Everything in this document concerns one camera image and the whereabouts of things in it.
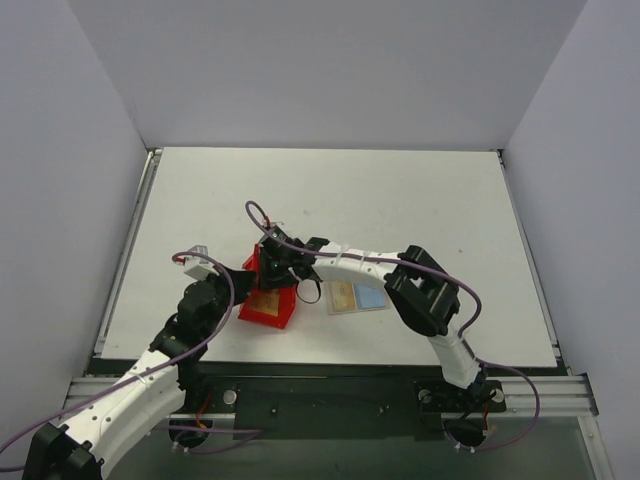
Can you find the gold VIP card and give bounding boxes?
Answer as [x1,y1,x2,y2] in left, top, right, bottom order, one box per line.
[327,281,356,313]

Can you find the beige leather card holder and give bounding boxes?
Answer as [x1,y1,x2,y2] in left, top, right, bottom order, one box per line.
[323,281,390,315]

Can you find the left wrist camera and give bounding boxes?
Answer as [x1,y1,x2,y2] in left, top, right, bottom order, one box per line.
[182,245,214,281]

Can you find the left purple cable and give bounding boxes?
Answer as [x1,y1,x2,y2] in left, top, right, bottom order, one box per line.
[0,249,266,474]

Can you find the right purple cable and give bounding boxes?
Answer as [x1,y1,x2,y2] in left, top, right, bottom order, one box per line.
[243,200,541,454]

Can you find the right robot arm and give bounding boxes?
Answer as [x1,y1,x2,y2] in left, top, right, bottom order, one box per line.
[258,227,486,409]

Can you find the aluminium frame rail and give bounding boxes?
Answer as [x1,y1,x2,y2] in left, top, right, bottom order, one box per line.
[59,377,131,420]

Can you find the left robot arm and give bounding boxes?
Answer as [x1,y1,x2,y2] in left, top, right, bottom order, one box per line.
[22,270,256,479]

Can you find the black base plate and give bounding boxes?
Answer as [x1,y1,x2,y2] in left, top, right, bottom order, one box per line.
[179,361,506,441]

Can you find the purple cable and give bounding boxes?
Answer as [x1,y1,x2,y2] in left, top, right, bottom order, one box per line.
[243,200,541,454]
[0,249,266,474]

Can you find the red plastic bin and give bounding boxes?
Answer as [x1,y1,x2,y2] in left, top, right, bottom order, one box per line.
[238,244,296,329]

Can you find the gold card in bin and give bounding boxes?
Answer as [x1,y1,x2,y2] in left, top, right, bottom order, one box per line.
[249,290,280,317]

